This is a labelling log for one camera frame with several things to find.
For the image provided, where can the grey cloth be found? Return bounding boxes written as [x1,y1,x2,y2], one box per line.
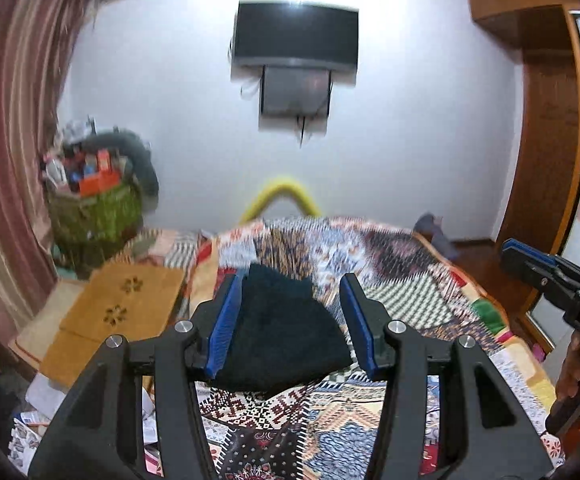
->
[87,127,161,206]

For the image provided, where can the beige cardboard sheet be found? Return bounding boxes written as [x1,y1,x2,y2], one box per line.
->
[10,280,86,367]

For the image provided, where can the yellow bed frame hoop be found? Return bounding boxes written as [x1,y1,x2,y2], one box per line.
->
[240,176,321,224]

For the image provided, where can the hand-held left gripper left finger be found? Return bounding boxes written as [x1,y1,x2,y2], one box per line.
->
[30,272,245,480]

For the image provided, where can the wooden wardrobe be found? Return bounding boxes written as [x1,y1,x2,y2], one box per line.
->
[465,0,580,321]

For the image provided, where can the black pants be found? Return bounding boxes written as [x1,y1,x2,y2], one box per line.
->
[210,262,351,392]

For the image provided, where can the black cable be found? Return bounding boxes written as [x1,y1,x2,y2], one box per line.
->
[294,114,311,149]

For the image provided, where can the black wall television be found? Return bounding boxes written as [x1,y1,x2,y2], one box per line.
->
[232,0,359,71]

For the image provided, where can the patchwork blanket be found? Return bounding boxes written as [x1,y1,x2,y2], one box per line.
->
[120,215,566,480]

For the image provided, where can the grey backpack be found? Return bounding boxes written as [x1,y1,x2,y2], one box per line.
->
[414,212,457,261]

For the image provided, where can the wooden lap desk board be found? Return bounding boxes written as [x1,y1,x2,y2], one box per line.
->
[38,262,185,388]

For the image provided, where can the person's right hand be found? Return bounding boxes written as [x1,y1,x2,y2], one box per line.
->
[556,332,580,403]

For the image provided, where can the grey wall-mounted panel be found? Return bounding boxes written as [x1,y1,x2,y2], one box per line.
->
[260,65,333,118]

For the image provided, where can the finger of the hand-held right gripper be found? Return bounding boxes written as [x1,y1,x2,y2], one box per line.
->
[500,238,568,295]

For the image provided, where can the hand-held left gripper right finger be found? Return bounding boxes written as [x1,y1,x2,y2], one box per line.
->
[340,272,553,480]

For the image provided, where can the scattered white papers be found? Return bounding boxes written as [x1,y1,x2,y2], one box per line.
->
[12,375,163,478]

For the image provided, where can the orange box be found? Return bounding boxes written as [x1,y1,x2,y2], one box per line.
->
[77,172,120,198]

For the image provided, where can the striped pink curtain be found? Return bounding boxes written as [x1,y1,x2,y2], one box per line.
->
[0,0,95,376]

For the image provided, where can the green basket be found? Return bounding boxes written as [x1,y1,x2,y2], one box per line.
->
[47,182,143,261]

